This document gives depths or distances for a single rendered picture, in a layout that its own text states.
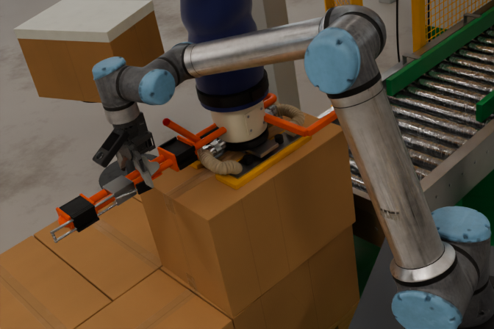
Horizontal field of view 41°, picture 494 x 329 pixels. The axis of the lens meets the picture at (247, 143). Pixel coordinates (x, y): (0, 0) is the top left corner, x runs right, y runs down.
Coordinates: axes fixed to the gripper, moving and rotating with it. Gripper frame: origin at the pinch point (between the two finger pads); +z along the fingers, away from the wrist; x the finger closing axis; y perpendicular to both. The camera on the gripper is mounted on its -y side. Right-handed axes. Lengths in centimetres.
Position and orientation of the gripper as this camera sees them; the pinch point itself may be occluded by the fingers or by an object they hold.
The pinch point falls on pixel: (136, 181)
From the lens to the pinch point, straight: 194.2
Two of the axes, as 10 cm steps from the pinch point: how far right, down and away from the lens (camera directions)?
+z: 1.7, 8.4, 5.2
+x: -6.7, -2.9, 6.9
